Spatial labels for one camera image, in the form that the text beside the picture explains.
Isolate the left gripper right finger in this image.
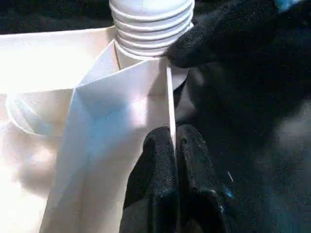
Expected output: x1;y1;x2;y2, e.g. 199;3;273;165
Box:
175;124;230;233

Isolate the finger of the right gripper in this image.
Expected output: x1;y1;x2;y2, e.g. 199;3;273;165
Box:
166;0;275;69

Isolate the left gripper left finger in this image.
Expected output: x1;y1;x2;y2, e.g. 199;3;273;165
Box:
119;126;178;233

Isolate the white plastic table leg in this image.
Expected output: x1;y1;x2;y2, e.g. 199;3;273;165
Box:
108;0;195;60

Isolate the white plastic table top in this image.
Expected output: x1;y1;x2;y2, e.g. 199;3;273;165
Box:
0;25;190;233

